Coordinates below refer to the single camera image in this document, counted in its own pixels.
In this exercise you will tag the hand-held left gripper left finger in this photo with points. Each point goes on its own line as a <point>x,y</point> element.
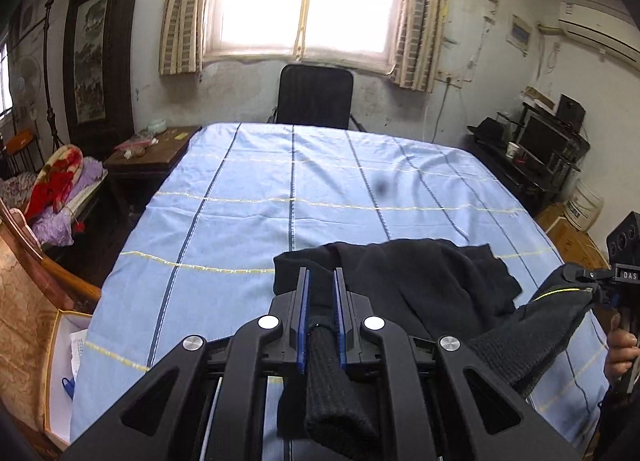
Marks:
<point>303,331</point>

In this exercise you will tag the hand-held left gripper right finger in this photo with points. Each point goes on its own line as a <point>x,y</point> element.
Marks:
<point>340,331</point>

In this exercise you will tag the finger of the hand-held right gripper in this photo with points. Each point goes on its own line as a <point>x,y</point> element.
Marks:
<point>595,278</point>

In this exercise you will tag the black jacket with yellow lining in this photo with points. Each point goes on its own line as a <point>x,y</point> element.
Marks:
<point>425,281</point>

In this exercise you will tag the person's right hand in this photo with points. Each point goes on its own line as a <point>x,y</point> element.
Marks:
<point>620,353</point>

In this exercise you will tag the cardboard box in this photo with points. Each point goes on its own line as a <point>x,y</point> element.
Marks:
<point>575,241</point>

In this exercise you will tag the white plastic bucket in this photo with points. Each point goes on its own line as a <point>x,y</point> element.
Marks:
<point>585,206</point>

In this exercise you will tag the dark computer desk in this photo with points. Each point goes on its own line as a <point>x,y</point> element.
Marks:
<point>505,171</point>

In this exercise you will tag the black speaker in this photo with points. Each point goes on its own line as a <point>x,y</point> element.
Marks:
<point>571,112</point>

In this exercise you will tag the white paper cup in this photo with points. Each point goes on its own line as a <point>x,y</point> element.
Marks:
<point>512,150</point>

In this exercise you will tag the light blue striped bedsheet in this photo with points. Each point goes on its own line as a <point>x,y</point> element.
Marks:
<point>250,181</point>

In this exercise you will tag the long cream box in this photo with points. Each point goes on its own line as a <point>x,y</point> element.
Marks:
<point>540,98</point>

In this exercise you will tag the white air conditioner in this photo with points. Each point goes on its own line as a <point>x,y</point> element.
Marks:
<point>595,26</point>

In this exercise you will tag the dark wooden side table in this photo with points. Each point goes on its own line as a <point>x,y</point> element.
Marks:
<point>150,161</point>

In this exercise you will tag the yellow flat packet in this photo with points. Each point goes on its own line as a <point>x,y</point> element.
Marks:
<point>177,133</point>

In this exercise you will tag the black office chair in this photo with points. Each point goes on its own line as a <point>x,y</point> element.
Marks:
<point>315,96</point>

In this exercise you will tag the white electrical box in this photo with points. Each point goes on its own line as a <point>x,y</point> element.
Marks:
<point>520,35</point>

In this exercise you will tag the white lidded jar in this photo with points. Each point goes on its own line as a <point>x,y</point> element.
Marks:
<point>157,126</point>

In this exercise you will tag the red plastic bag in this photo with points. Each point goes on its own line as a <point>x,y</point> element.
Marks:
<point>135,143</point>

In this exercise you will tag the white open box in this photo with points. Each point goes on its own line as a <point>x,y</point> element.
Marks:
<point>57,391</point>

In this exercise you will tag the red floral blanket pile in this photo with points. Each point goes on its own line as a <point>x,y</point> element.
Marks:
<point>92,171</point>

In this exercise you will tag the carved wooden chair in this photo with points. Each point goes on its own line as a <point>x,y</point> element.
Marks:
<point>25,301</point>

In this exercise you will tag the beige checked curtain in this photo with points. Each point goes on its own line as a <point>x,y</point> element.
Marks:
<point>417,26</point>
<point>182,16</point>

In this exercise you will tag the floral patterned bedding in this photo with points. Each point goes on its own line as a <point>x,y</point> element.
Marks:
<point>17,187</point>

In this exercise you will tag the dark framed landscape painting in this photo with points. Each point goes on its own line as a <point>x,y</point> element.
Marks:
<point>90,66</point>

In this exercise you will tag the orange stool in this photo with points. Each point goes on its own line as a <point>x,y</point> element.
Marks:
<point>20,142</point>

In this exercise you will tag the metal coat stand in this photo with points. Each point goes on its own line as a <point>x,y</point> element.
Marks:
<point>48,66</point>

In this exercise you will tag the white standing fan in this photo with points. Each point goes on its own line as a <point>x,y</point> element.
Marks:
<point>27,81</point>

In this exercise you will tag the small side window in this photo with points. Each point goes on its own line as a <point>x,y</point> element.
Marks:
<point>5,81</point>

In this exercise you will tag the wall socket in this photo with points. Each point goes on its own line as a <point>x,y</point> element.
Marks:
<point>449,79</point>

